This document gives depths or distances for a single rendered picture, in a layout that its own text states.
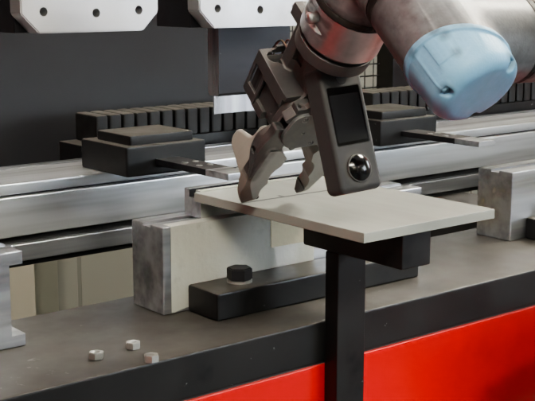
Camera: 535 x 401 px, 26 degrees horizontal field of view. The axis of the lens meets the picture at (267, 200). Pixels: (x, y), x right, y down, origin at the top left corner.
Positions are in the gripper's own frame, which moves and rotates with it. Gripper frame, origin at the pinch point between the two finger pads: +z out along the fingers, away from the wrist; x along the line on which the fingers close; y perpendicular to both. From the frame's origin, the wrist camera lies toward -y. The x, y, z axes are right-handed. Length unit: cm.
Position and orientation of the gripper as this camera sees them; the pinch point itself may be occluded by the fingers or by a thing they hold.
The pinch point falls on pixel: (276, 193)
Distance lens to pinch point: 115.7
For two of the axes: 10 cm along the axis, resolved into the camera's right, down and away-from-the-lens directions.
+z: -3.0, 6.0, 7.4
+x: -8.6, 1.6, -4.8
